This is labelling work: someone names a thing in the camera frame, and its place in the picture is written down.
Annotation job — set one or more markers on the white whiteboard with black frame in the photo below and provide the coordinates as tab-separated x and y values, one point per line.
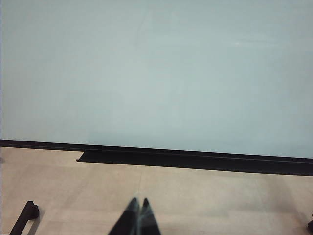
146	73

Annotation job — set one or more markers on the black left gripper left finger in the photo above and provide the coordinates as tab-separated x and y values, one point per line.
129	218

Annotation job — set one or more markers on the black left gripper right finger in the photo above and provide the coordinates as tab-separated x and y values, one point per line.
148	220

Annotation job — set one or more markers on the black whiteboard stand foot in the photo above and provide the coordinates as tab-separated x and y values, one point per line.
310	221
23	218

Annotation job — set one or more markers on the black table edge rail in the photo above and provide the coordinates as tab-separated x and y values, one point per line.
195	164

